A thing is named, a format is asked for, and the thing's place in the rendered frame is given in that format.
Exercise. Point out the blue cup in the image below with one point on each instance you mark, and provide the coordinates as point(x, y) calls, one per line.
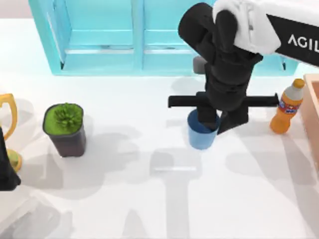
point(200, 140)

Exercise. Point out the pale grey rounded box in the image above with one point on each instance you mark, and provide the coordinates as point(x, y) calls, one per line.
point(198, 65)

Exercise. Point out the orange bottle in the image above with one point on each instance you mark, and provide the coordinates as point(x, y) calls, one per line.
point(284, 117)

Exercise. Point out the light blue rack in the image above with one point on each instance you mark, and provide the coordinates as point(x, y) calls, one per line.
point(107, 32)

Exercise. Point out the dark pot with green plant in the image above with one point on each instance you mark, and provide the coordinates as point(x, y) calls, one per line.
point(67, 134)

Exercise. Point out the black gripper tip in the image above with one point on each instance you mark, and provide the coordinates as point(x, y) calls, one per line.
point(6, 169)

